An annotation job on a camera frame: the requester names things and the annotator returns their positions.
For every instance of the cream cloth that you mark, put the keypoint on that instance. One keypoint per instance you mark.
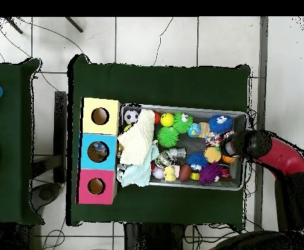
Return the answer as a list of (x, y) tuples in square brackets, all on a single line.
[(138, 140)]

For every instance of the mint green cloth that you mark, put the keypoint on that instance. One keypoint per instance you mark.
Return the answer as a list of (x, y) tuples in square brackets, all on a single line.
[(138, 174)]

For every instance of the clear foil packet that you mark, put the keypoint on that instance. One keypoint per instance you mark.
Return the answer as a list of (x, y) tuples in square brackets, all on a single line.
[(98, 149)]

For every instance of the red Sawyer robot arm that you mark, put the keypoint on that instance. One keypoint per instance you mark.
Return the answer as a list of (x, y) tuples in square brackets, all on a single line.
[(279, 156)]

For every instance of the silver mesh bin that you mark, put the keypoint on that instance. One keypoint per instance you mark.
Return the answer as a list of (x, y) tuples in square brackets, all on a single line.
[(193, 145)]

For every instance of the wooden box with three holes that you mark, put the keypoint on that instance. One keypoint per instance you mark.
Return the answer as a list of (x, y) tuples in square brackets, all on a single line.
[(107, 182)]

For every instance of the green spiky rubber ball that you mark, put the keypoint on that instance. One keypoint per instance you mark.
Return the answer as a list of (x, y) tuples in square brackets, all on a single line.
[(167, 137)]

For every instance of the yellow smiley ball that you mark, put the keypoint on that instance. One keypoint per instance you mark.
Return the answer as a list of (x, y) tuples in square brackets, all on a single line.
[(167, 119)]

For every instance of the small soccer ball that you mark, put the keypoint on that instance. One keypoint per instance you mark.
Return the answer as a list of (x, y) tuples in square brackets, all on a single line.
[(131, 116)]

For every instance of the green spiky toy with eyes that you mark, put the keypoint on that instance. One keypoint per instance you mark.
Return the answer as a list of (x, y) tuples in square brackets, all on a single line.
[(181, 124)]

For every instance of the brown toy football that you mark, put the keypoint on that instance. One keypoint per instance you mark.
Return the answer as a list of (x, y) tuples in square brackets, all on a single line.
[(185, 172)]

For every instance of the blue spiky rubber ball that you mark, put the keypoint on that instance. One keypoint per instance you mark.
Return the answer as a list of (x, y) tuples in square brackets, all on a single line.
[(197, 159)]

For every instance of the dark green tablecloth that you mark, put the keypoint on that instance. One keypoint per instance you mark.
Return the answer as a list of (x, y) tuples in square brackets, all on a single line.
[(8, 156), (154, 83)]

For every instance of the purple spiky rubber toy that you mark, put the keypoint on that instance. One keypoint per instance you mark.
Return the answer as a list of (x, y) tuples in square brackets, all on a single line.
[(210, 174)]

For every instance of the blue spiky toy with eyes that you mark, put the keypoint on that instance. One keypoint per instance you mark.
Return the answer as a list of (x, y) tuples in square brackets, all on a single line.
[(220, 126)]

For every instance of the black stand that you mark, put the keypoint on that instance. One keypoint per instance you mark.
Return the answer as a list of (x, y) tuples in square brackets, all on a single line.
[(60, 130)]

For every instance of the grey round base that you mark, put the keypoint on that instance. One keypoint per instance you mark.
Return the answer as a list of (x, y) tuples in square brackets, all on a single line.
[(46, 194)]

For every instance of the black tripod leg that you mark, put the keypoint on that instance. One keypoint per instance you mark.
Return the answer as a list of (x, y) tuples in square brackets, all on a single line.
[(14, 25), (74, 24)]

